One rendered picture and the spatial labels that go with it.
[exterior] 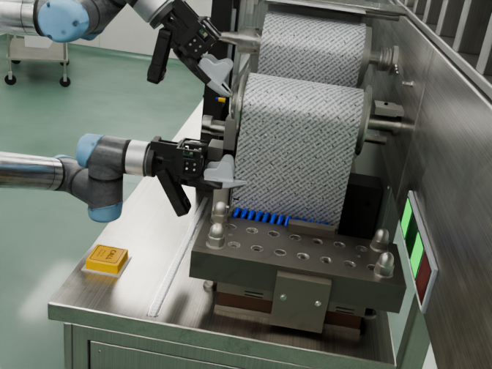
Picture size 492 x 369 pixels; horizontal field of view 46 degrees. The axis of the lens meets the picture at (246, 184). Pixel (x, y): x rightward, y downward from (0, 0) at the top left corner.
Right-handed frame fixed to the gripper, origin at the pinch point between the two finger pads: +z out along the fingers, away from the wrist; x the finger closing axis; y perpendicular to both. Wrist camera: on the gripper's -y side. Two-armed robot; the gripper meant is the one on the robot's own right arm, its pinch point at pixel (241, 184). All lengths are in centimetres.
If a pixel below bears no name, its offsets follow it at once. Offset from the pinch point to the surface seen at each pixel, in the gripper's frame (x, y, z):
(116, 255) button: -10.1, -16.6, -23.7
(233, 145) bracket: 7.0, 5.7, -3.3
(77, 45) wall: 556, -105, -266
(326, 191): -0.3, 1.5, 17.9
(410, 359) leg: 13, -48, 49
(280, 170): -0.3, 4.6, 7.7
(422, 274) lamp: -41, 10, 30
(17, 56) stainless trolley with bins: 384, -83, -252
